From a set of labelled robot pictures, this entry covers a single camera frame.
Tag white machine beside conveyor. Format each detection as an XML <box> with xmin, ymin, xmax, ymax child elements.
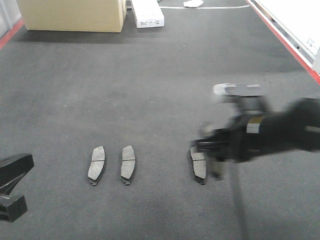
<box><xmin>256</xmin><ymin>0</ymin><xmax>320</xmax><ymax>73</ymax></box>

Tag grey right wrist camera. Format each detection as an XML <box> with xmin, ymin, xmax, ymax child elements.
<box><xmin>213</xmin><ymin>83</ymin><xmax>265</xmax><ymax>97</ymax></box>

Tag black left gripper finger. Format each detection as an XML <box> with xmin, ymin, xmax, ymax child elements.
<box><xmin>0</xmin><ymin>194</ymin><xmax>28</xmax><ymax>222</ymax></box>
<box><xmin>0</xmin><ymin>153</ymin><xmax>34</xmax><ymax>194</ymax></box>

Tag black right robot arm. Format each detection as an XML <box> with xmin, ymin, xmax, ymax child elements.
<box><xmin>192</xmin><ymin>97</ymin><xmax>320</xmax><ymax>163</ymax></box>

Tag brake pad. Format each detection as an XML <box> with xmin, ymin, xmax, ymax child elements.
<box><xmin>87</xmin><ymin>146</ymin><xmax>107</xmax><ymax>186</ymax></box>
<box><xmin>209</xmin><ymin>158</ymin><xmax>226</xmax><ymax>181</ymax></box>
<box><xmin>189</xmin><ymin>145</ymin><xmax>207</xmax><ymax>185</ymax></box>
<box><xmin>120</xmin><ymin>145</ymin><xmax>137</xmax><ymax>186</ymax></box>

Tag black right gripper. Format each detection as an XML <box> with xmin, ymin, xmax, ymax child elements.
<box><xmin>191</xmin><ymin>114</ymin><xmax>265</xmax><ymax>163</ymax></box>

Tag cardboard box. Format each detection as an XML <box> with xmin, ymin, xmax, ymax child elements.
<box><xmin>17</xmin><ymin>0</ymin><xmax>127</xmax><ymax>33</ymax></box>

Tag white crumpled cloth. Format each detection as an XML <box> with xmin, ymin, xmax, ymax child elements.
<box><xmin>183</xmin><ymin>0</ymin><xmax>204</xmax><ymax>8</ymax></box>

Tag white long carton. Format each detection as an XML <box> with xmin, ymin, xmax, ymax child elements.
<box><xmin>130</xmin><ymin>0</ymin><xmax>165</xmax><ymax>29</ymax></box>

